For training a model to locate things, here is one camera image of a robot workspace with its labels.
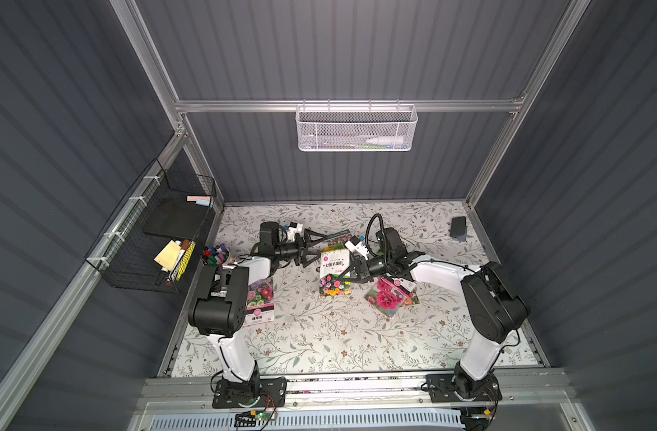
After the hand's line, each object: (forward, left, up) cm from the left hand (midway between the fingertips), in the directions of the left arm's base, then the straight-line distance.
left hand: (326, 249), depth 86 cm
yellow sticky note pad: (-11, +41, +13) cm, 44 cm away
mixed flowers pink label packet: (-4, -2, -1) cm, 5 cm away
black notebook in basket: (+2, +43, +13) cm, 45 cm away
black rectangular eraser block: (+20, -54, -14) cm, 59 cm away
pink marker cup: (0, +37, -3) cm, 37 cm away
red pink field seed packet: (+16, -5, -16) cm, 23 cm away
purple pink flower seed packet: (-11, +23, -16) cm, 30 cm away
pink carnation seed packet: (-9, -22, -14) cm, 28 cm away
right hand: (-12, -5, -2) cm, 13 cm away
